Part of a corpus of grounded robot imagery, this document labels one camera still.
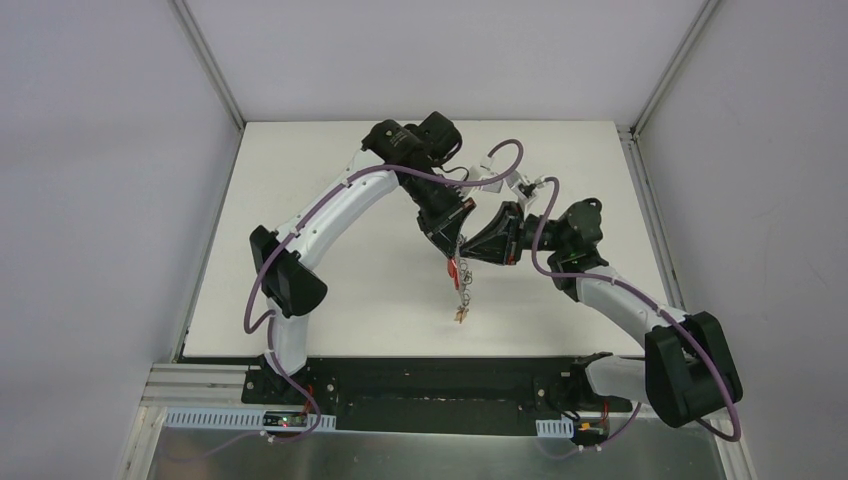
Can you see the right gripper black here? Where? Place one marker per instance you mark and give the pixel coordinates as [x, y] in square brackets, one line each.
[511, 234]

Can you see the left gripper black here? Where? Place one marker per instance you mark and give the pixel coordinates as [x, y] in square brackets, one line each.
[436, 215]

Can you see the key organizer with red handle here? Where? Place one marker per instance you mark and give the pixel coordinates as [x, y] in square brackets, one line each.
[462, 277]

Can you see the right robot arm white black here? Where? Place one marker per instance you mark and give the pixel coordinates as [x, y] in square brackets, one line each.
[686, 371]

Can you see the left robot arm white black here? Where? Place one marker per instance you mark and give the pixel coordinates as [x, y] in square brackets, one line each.
[391, 156]

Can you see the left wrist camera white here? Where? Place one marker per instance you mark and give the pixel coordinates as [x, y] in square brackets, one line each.
[483, 171]

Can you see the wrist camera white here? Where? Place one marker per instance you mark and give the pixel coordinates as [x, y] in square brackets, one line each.
[483, 171]
[525, 189]

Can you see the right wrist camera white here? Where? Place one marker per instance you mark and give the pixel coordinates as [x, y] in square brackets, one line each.
[525, 189]

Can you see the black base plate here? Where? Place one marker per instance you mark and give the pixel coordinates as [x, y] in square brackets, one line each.
[476, 396]

